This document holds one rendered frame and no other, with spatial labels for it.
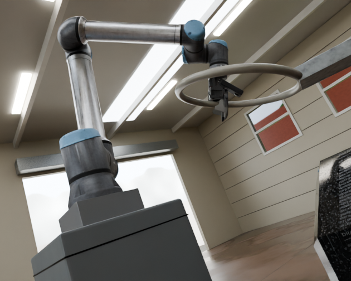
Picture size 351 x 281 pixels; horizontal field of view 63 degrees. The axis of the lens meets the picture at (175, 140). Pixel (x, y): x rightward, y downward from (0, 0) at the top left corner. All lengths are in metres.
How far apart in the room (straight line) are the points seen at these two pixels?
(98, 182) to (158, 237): 0.27
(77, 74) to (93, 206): 0.68
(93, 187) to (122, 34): 0.68
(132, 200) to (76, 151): 0.25
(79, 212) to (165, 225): 0.26
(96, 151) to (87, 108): 0.32
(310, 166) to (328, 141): 0.82
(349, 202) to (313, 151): 7.13
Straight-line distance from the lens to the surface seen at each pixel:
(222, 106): 1.33
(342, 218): 1.07
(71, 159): 1.04
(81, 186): 1.00
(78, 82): 1.38
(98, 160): 1.03
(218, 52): 1.41
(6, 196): 7.21
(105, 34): 1.35
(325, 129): 8.02
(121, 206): 0.97
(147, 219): 0.88
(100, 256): 0.81
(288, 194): 8.76
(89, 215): 0.93
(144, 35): 1.31
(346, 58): 1.09
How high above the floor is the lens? 0.75
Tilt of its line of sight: 17 degrees up
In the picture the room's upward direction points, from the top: 22 degrees counter-clockwise
